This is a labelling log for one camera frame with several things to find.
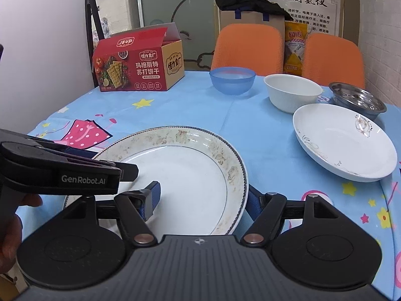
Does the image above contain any stainless steel bowl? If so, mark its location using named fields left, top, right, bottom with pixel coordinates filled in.
left=328, top=82, right=387, bottom=121

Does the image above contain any brown paper bag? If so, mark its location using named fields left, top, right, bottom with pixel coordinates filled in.
left=219, top=8, right=285, bottom=38

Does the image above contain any person's left hand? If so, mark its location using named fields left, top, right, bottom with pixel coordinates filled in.
left=0, top=194, right=43, bottom=273

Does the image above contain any blue printed tablecloth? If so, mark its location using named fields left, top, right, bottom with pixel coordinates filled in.
left=16, top=69, right=401, bottom=289

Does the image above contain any wall poster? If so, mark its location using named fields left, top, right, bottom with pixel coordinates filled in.
left=216, top=0, right=342, bottom=36

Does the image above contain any black metal stand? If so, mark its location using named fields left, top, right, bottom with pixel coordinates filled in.
left=84, top=0, right=105, bottom=88

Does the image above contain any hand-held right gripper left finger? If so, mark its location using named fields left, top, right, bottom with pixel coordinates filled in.
left=63, top=181, right=161, bottom=247

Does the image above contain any blue plastic bowl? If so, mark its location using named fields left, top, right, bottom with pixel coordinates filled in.
left=209, top=67, right=256, bottom=96

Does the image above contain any orange chair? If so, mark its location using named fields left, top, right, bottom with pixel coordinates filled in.
left=301, top=33, right=366, bottom=89
left=211, top=23, right=285, bottom=76

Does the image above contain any white ceramic bowl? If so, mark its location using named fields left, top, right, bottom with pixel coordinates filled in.
left=263, top=73, right=323, bottom=114

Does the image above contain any large floral rim plate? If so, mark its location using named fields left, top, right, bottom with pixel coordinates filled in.
left=63, top=127, right=249, bottom=236

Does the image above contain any red cracker box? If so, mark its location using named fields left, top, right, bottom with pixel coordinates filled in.
left=92, top=22, right=185, bottom=92

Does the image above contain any yellow snack packet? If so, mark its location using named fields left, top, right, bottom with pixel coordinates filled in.
left=283, top=20, right=311, bottom=76

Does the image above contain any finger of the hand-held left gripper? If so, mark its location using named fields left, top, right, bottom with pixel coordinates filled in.
left=30, top=136, right=115, bottom=163
left=118, top=162, right=139, bottom=183

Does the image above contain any white deep plate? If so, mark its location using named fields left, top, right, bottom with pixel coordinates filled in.
left=292, top=103, right=398, bottom=182

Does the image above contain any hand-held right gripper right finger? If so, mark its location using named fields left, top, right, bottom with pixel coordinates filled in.
left=243, top=188, right=347, bottom=247

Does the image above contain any black cloth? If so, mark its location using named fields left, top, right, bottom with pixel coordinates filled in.
left=215, top=0, right=293, bottom=21

